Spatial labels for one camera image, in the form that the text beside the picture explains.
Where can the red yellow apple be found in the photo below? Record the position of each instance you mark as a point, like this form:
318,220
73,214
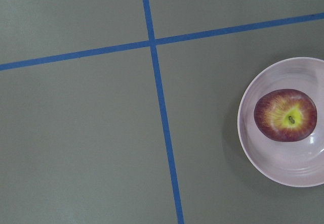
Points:
286,115

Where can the pink plate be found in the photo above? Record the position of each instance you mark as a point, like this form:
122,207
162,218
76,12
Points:
297,164

